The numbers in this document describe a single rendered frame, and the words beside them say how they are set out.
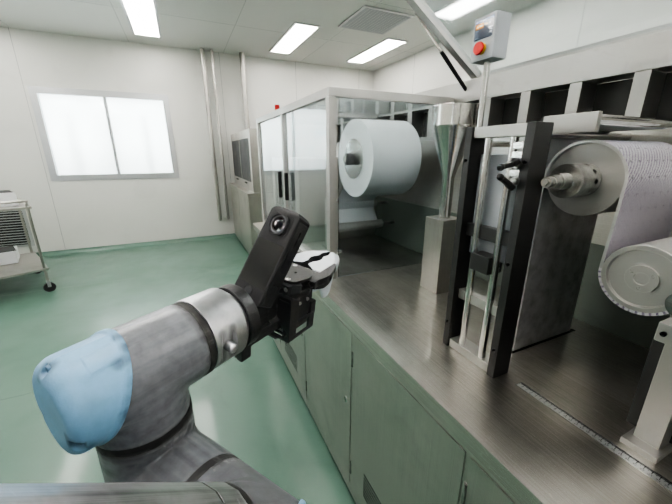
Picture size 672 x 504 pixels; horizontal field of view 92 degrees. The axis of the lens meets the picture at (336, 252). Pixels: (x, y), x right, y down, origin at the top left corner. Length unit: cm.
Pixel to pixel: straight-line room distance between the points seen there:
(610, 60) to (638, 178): 47
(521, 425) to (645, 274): 35
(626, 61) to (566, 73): 14
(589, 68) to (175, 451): 122
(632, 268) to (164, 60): 560
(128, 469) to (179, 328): 11
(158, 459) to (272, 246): 21
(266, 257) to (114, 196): 541
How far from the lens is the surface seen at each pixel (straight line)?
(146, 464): 34
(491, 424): 74
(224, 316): 33
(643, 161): 83
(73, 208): 586
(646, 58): 116
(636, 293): 79
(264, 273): 36
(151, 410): 31
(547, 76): 128
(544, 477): 70
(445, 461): 87
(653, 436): 82
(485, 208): 80
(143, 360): 29
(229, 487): 26
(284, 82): 598
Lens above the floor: 139
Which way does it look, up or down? 17 degrees down
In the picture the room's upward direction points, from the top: straight up
